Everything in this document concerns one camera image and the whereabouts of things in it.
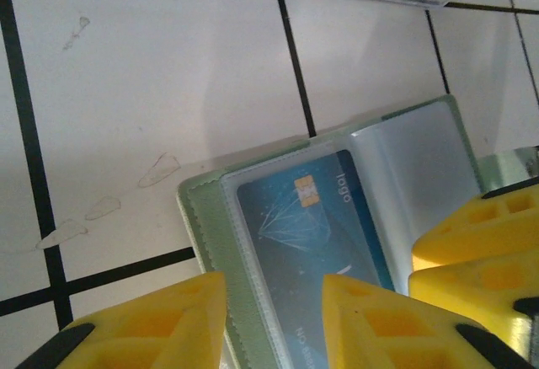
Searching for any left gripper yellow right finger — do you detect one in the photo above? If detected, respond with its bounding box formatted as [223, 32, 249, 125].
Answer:
[313, 274, 531, 369]

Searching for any green card holder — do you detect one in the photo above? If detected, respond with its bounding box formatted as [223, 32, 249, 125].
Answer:
[176, 94, 539, 369]

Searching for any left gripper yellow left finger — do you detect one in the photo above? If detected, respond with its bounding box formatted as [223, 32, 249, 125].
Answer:
[16, 270, 228, 369]

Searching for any blue credit card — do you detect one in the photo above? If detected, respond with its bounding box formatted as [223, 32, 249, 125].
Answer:
[236, 149, 397, 369]

